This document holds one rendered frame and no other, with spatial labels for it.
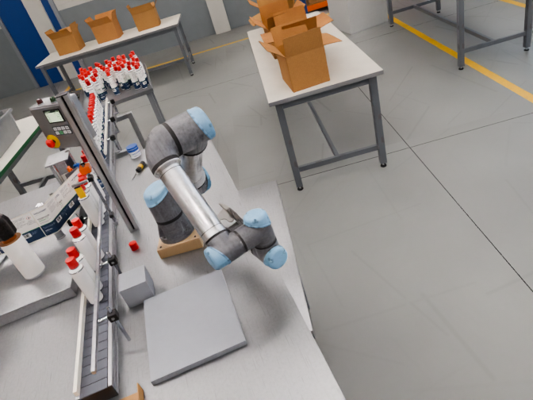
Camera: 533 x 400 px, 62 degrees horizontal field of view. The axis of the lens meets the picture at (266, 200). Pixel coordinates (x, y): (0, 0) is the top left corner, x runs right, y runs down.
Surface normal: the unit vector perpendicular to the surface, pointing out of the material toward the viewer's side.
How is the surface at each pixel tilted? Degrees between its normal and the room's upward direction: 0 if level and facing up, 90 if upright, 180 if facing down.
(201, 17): 90
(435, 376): 0
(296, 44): 99
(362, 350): 0
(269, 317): 0
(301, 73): 91
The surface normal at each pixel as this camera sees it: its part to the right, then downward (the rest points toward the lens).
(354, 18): 0.29, 0.48
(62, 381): -0.26, -0.80
